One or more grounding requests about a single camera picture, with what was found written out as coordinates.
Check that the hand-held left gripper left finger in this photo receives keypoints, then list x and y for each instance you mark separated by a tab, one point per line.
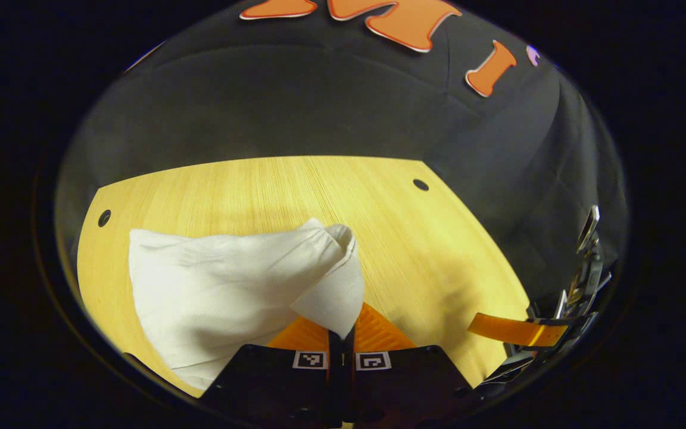
277	381

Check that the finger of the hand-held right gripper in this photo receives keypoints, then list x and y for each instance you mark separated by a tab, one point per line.
515	330

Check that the white jeans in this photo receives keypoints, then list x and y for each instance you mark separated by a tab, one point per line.
218	286

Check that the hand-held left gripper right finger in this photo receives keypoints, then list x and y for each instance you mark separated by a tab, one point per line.
402	381

